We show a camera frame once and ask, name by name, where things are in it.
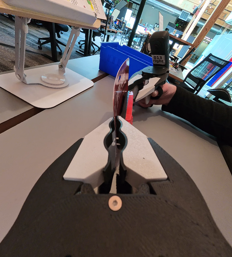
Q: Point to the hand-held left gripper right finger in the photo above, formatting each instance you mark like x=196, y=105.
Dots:
x=142, y=158

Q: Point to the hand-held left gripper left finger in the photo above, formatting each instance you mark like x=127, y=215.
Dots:
x=87, y=158

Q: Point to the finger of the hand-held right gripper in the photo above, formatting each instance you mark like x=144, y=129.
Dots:
x=136, y=80
x=149, y=88

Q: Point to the red handheld toy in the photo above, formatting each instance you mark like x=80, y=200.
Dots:
x=121, y=84

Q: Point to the person's right forearm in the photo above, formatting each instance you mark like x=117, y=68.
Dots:
x=208, y=116

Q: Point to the person's right hand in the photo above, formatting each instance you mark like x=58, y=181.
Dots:
x=168, y=94

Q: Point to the wooden side table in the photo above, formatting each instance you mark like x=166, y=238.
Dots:
x=176, y=75

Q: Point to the black printed box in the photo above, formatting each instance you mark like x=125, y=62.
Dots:
x=146, y=46

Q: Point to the blue plastic bin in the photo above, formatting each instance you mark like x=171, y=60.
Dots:
x=112, y=60

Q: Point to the slim black chair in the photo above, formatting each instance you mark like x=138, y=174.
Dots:
x=188, y=56

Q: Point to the black mesh back chair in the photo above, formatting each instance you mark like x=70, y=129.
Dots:
x=206, y=68

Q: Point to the tan cardboard panel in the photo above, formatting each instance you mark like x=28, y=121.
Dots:
x=161, y=20

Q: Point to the black pole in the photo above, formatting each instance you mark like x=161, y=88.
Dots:
x=137, y=22

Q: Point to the metal vent grille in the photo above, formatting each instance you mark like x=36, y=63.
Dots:
x=184, y=15

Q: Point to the black chair armrest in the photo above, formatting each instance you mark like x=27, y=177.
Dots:
x=220, y=95

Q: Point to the stack of blue red crates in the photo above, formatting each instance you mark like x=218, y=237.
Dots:
x=226, y=66

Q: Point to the black office chair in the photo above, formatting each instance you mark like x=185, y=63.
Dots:
x=61, y=29

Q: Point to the wooden stand top board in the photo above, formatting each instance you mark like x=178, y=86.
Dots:
x=27, y=12

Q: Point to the wooden post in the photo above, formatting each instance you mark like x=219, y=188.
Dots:
x=208, y=26

